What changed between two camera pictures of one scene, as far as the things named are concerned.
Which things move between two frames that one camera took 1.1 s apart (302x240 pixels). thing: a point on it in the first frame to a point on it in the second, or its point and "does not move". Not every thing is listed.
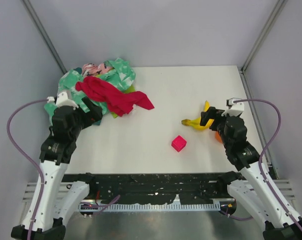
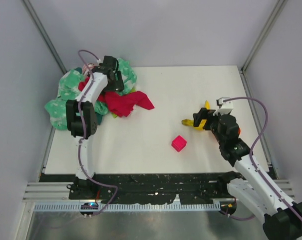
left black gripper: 90,110 to 117,81
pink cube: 178,143 does not move
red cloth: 117,101 does not move
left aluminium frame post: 36,19 does not move
